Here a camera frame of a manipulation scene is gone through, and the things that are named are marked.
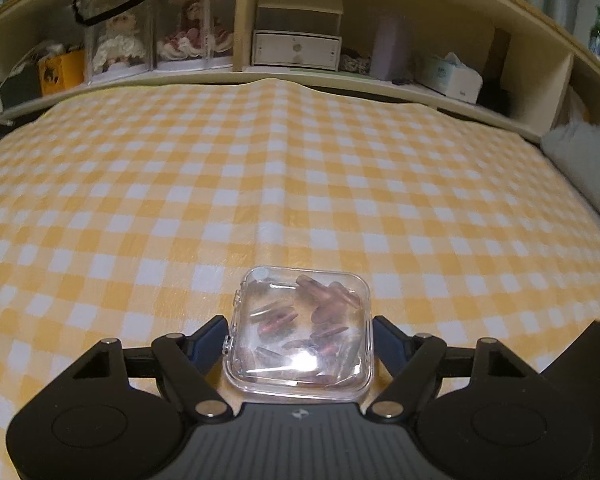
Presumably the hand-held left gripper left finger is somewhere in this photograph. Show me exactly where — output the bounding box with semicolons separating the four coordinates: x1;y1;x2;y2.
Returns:
72;314;234;421

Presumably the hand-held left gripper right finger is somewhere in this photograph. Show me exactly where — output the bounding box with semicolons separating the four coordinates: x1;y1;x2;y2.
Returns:
364;314;534;421

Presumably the pile of pink fake nails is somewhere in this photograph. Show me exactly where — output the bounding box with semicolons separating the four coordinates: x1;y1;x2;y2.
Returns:
245;275;364;391

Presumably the clear plastic case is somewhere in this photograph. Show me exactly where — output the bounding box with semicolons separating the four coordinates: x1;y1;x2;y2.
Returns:
223;266;377;402

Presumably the yellow checkered cloth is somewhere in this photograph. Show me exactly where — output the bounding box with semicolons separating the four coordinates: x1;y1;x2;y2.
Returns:
0;79;600;461

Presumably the grey pillow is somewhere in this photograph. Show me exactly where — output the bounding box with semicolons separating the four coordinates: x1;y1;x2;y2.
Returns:
540;120;600;242

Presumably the white tissue box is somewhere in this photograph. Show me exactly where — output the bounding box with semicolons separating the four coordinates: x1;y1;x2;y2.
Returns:
419;52;484;104

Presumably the patterned pouch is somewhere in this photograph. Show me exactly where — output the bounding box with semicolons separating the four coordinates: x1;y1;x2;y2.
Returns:
340;50;374;74

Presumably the pale purple box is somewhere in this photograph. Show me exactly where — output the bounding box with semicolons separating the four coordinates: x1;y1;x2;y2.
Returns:
370;15;415;81

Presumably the white drawer organizer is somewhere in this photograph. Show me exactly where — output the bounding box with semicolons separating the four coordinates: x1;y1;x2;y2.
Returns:
251;0;346;72

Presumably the yellow box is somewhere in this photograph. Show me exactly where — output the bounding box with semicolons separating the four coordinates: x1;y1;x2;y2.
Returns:
38;50;87;97

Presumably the clear case with red-dress doll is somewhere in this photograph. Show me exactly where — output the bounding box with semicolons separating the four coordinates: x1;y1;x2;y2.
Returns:
152;0;239;73

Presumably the clear case with white-dress doll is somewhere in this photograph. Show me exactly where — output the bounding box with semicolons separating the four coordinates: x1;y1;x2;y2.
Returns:
83;0;156;86

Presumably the dark box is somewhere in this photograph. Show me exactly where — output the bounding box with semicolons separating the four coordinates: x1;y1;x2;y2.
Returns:
0;62;44;112

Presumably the cream wooden headboard shelf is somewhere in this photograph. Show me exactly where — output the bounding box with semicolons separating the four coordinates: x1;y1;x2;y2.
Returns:
0;0;600;147

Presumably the black strap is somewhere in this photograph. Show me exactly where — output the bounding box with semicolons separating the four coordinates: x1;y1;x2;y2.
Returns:
70;0;157;27

